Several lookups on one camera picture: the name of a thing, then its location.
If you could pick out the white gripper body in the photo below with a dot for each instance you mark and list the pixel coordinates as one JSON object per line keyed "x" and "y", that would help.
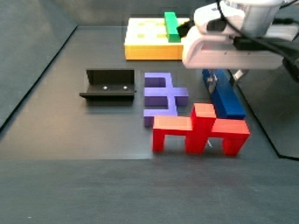
{"x": 212, "y": 52}

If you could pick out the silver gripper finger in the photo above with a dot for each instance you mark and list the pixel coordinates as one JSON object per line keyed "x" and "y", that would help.
{"x": 237, "y": 75}
{"x": 212, "y": 80}

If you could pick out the blue long block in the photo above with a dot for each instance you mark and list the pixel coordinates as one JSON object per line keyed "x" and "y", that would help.
{"x": 224, "y": 99}

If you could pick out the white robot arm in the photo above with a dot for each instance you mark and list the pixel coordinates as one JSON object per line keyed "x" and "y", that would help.
{"x": 236, "y": 34}

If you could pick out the yellow slotted board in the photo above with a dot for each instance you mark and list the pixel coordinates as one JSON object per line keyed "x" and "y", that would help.
{"x": 146, "y": 42}

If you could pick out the green long block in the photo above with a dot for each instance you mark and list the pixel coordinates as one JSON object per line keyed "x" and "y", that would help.
{"x": 170, "y": 27}

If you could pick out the purple interlocking block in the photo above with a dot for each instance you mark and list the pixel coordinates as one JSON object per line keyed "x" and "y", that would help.
{"x": 161, "y": 96}

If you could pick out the red interlocking block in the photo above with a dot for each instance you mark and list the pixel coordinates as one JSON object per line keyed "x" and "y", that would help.
{"x": 197, "y": 128}

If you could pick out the black angle bracket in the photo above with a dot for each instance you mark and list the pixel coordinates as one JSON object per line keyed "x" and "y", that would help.
{"x": 109, "y": 83}

